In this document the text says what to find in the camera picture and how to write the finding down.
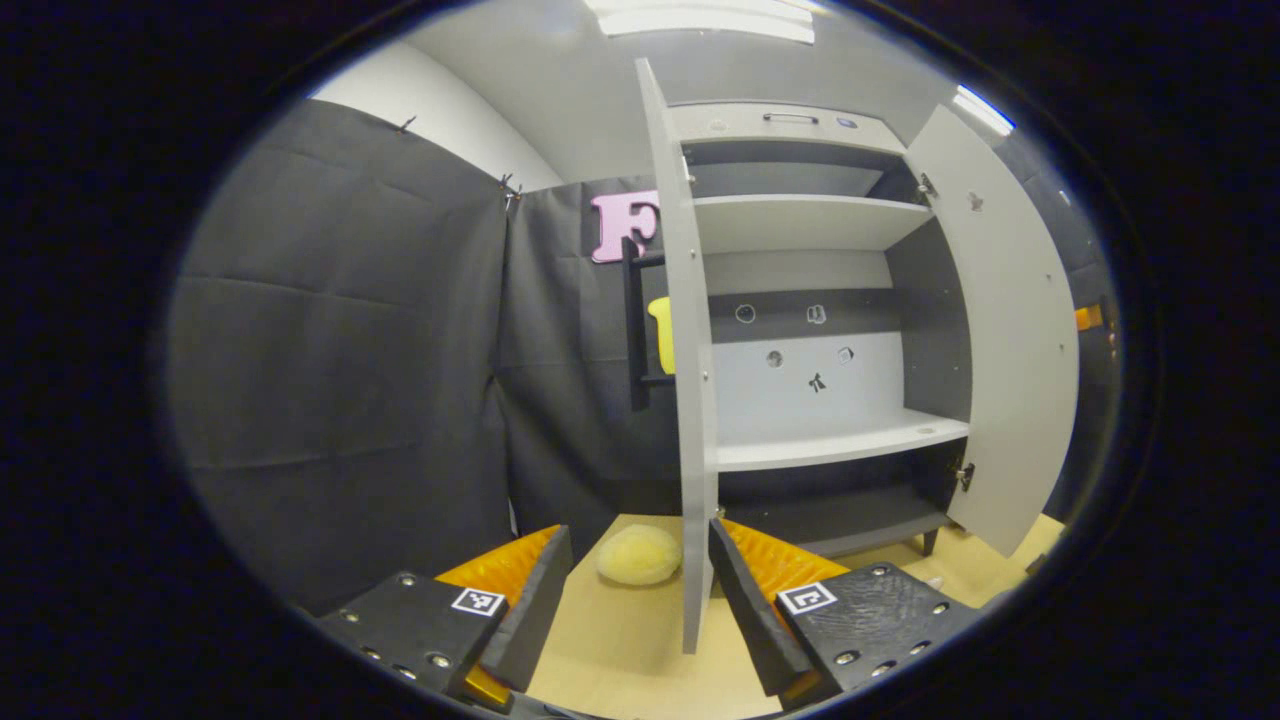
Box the large ceiling light panel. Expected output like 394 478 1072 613
585 0 816 46

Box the small ceiling light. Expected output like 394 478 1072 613
950 85 1016 136

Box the grey cabinet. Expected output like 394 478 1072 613
670 100 976 558

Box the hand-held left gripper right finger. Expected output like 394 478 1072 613
708 517 986 713

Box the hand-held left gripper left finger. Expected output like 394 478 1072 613
318 524 576 713

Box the pale yellow round sponge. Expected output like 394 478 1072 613
597 524 684 587

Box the grey cabinet door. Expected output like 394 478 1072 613
904 104 1082 559
634 57 720 656

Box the black backdrop cloth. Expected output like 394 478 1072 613
165 98 1121 616

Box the white cabinet shelf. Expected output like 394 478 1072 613
692 193 934 254
715 408 971 473

